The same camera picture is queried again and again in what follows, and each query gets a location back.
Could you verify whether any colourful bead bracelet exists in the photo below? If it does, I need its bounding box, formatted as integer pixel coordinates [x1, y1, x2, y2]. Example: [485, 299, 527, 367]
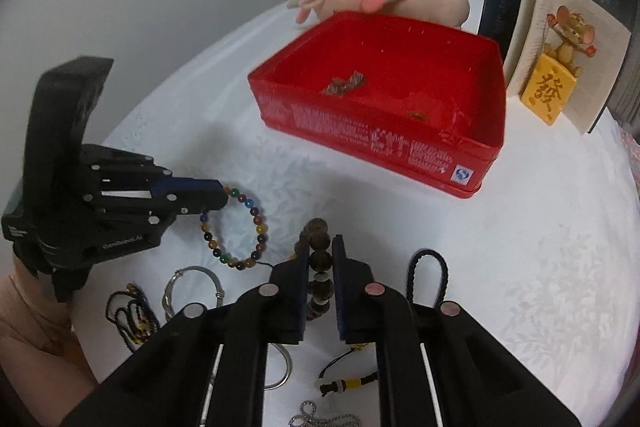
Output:
[200, 184, 269, 270]

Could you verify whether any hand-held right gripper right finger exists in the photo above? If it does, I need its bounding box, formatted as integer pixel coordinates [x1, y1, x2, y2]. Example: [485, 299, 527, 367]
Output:
[332, 234, 583, 427]

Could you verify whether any white patterned cloth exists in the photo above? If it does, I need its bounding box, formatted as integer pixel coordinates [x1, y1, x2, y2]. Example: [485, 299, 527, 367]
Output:
[70, 0, 640, 427]

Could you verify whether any silver bangle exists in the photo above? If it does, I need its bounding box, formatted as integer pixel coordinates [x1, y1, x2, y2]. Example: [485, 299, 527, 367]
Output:
[262, 343, 294, 391]
[161, 265, 224, 315]

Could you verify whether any brown wooden bead bracelet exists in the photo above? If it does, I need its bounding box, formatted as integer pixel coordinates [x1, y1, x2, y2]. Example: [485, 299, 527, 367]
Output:
[289, 218, 334, 323]

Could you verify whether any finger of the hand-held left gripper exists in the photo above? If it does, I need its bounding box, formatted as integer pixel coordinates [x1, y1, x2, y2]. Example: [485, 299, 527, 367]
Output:
[82, 144, 228, 200]
[87, 193, 227, 230]

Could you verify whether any mouse figurine on gold block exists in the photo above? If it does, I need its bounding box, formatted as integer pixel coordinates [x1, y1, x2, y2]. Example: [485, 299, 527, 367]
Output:
[520, 5, 600, 128]

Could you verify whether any colourful printed cloth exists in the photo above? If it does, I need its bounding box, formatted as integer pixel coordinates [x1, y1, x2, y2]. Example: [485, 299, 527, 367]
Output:
[617, 122, 640, 204]

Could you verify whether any red plastic box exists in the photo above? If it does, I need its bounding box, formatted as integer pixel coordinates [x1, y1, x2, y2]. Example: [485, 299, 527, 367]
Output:
[247, 11, 507, 200]

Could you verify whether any dark braided cord loop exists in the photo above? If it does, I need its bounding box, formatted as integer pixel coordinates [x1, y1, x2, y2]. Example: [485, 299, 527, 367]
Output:
[407, 248, 450, 309]

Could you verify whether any brown link bracelet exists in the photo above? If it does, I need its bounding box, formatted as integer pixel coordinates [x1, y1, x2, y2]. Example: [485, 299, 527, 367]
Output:
[319, 70, 369, 98]

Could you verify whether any cord charm with white bead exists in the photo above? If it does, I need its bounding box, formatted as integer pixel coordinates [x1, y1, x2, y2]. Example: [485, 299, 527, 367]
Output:
[317, 342, 382, 399]

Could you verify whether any silver chain ornament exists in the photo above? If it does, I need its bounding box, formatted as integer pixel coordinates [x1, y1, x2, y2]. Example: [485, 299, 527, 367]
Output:
[286, 399, 364, 427]

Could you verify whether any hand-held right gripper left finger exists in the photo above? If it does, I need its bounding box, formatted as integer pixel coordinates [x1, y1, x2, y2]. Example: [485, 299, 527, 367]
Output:
[62, 248, 308, 427]

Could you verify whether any person's left forearm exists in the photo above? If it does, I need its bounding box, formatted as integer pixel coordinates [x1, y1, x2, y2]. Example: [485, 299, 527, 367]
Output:
[0, 257, 98, 408]

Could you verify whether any black cord necklace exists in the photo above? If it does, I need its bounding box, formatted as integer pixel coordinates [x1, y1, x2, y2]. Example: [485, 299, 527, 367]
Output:
[106, 283, 162, 354]

